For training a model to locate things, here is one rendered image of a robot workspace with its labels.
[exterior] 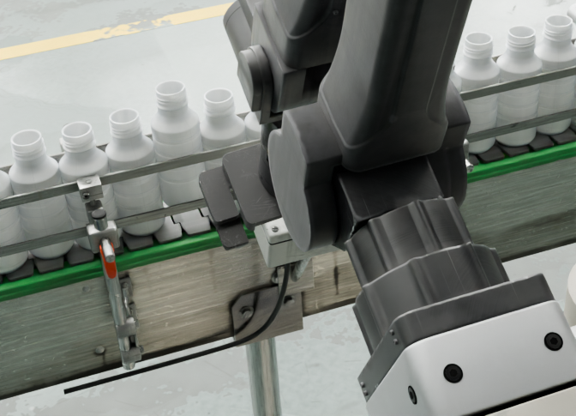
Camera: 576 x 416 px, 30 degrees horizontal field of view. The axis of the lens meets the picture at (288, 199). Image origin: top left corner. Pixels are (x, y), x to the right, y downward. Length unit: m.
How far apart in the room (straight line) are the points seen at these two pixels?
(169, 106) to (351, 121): 0.73
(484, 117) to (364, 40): 0.93
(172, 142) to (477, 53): 0.42
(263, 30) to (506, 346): 0.26
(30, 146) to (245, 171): 0.50
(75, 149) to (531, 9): 3.06
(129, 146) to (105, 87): 2.49
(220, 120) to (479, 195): 0.39
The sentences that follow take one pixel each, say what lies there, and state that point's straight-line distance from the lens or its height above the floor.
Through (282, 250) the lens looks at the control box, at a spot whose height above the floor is 1.06.
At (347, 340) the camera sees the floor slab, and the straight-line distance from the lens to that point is 2.66.
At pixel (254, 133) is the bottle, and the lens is 1.35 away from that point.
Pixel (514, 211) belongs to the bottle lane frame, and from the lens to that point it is 1.55.
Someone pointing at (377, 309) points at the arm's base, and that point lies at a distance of 0.58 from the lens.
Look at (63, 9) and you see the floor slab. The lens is 4.42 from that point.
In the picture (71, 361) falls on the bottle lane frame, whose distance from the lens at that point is 1.45.
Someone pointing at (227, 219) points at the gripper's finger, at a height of 1.33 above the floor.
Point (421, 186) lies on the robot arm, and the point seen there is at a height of 1.48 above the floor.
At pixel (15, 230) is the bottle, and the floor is 1.06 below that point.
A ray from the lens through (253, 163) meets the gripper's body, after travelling 0.85.
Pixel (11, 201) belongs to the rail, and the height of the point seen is 1.11.
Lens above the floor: 1.83
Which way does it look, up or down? 36 degrees down
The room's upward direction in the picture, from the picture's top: 4 degrees counter-clockwise
